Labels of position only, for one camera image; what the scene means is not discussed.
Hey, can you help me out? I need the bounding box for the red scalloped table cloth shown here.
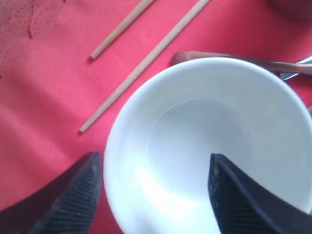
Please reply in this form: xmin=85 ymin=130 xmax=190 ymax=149
xmin=0 ymin=0 xmax=312 ymax=234

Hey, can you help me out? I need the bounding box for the dark wooden spoon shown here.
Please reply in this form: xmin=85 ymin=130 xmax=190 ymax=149
xmin=172 ymin=51 xmax=304 ymax=72

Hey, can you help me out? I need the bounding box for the white ceramic bowl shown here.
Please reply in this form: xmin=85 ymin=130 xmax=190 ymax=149
xmin=104 ymin=58 xmax=312 ymax=234

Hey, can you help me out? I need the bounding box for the silver table knife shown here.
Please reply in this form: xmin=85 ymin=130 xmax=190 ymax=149
xmin=279 ymin=56 xmax=312 ymax=81

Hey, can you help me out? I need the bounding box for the stainless steel cup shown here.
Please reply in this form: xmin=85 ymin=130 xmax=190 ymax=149
xmin=267 ymin=0 xmax=312 ymax=22

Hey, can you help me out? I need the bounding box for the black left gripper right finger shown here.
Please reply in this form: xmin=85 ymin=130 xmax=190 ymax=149
xmin=208 ymin=154 xmax=312 ymax=234

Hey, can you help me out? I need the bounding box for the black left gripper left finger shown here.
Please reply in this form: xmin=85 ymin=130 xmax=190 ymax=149
xmin=0 ymin=152 xmax=101 ymax=234

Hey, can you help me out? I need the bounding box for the wooden chopstick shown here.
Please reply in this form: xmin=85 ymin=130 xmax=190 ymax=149
xmin=90 ymin=0 xmax=154 ymax=59
xmin=79 ymin=0 xmax=209 ymax=133

